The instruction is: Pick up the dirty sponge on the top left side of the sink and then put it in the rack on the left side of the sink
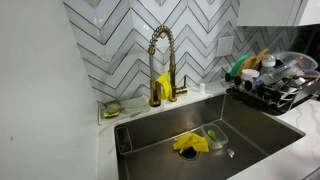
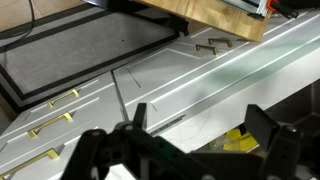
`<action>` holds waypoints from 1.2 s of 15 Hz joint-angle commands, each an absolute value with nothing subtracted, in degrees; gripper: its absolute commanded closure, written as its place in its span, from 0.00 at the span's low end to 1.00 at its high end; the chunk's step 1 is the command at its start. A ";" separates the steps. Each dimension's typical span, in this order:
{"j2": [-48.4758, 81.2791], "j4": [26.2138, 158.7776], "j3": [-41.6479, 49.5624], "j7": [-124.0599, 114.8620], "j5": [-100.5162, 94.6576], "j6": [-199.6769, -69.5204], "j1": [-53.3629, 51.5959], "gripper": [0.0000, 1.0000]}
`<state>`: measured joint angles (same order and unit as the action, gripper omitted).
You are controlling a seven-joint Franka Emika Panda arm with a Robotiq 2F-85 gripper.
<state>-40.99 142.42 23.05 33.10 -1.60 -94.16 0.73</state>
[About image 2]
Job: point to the wooden board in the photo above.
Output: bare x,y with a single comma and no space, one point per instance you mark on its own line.
206,13

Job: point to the yellow rubber glove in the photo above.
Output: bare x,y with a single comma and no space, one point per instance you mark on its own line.
240,140

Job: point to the stainless steel sink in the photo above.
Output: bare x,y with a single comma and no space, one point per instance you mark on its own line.
300,100

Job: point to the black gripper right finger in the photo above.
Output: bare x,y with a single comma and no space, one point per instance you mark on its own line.
261,125

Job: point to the orange black clamp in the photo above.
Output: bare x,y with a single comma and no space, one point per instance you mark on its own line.
283,9

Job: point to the white base cabinet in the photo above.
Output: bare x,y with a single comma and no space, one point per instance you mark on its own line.
166,66

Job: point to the grey floor mat black border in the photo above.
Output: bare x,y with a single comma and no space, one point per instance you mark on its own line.
83,50

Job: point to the metal robot stand frame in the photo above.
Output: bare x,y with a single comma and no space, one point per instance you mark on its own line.
245,5

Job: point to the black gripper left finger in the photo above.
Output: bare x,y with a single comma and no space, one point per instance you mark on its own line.
140,115

